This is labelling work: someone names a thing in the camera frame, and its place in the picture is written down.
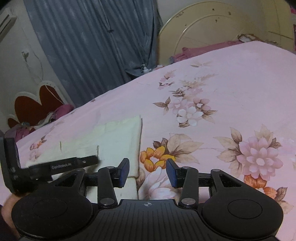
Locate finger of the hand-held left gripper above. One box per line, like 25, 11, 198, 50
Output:
28, 155, 100, 181

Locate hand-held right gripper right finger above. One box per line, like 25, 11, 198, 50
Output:
166, 159, 243, 208

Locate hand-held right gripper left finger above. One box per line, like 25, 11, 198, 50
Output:
50, 158, 130, 209

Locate small white cloth garment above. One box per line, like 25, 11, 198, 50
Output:
25, 115, 142, 200

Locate person's left forearm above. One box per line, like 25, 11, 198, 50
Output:
0, 193, 22, 241

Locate magenta crumpled clothes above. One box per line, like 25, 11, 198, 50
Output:
5, 104, 74, 139

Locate pink floral bed sheet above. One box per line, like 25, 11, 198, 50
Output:
0, 40, 296, 241

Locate blue grey curtain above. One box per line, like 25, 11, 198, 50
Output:
23, 0, 163, 108

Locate pink pillow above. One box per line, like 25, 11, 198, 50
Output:
170, 40, 243, 63

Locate cream round headboard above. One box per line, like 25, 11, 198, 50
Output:
158, 0, 278, 65

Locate white air conditioner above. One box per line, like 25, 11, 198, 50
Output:
0, 7, 18, 42

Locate white wall cable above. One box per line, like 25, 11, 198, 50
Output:
22, 49, 45, 84

